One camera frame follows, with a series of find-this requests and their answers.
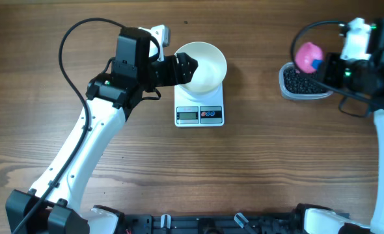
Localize white digital kitchen scale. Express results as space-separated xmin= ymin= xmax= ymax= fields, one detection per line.
xmin=174 ymin=84 xmax=225 ymax=127

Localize black beans in container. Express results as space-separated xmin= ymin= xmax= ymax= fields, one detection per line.
xmin=283 ymin=67 xmax=327 ymax=94

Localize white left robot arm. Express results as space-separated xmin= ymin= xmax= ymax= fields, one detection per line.
xmin=6 ymin=25 xmax=198 ymax=233

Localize clear plastic bean container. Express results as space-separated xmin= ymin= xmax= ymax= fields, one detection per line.
xmin=279 ymin=62 xmax=333 ymax=101

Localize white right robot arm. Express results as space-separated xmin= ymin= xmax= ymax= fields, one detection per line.
xmin=290 ymin=18 xmax=384 ymax=233

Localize cream white bowl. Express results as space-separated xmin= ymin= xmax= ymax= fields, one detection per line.
xmin=176 ymin=42 xmax=227 ymax=94

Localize pink scoop blue handle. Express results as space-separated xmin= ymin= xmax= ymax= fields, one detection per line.
xmin=295 ymin=42 xmax=323 ymax=73

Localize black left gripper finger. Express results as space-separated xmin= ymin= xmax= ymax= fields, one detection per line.
xmin=178 ymin=70 xmax=194 ymax=84
xmin=176 ymin=53 xmax=199 ymax=73

